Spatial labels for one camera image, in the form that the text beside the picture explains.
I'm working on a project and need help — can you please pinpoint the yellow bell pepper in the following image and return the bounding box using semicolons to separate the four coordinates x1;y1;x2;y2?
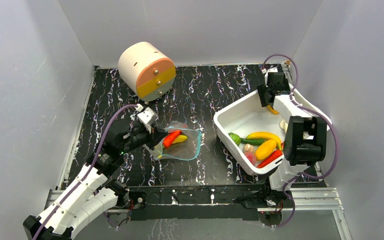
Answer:
267;105;279;115

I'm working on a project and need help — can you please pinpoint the long yellow banana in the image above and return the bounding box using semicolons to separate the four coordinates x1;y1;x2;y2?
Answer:
246;131;283;151

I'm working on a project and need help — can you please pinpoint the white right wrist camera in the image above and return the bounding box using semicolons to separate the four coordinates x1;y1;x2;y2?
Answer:
262;66;278;75

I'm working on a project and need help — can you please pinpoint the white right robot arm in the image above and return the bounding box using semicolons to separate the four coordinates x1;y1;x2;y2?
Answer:
257;71;331;207

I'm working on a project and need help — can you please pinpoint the round pastel drawer cabinet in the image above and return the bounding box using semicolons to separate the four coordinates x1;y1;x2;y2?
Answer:
118;41;176;102

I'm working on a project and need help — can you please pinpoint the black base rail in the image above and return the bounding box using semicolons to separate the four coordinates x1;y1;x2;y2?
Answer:
106;182;292;223

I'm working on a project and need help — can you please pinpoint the red chili pepper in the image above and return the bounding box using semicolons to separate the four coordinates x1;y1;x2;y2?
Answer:
257;149;283;169

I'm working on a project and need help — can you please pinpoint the white plastic bin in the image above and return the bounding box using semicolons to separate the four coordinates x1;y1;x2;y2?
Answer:
213;90;314;176

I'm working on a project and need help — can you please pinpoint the small yellow banana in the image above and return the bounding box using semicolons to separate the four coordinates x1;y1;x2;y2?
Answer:
172;134;188;144

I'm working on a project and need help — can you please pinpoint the beige garlic bulb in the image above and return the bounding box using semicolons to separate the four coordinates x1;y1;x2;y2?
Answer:
242;143;254;153

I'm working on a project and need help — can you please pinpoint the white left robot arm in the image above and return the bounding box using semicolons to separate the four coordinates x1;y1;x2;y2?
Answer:
23;121;168;240

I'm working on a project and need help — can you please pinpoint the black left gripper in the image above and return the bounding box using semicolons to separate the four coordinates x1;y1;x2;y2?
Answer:
120;123;169;155

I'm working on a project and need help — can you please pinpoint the clear blue zip bag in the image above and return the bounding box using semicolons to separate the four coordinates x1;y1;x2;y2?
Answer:
147;121;202;161

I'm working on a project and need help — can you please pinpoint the green cucumber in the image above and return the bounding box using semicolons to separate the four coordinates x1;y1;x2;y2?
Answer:
228;132;265;146

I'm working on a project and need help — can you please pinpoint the pink peach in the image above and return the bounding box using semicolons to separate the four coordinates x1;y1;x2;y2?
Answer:
244;151;257;166

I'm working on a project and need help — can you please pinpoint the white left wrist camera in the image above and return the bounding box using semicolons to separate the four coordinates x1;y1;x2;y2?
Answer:
137;107;158;132

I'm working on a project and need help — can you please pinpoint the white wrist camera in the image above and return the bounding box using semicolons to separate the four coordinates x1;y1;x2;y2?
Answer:
262;66;278;75
137;107;158;132

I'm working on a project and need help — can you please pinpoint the yellow mango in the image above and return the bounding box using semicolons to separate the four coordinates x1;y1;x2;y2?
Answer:
254;139;277;161

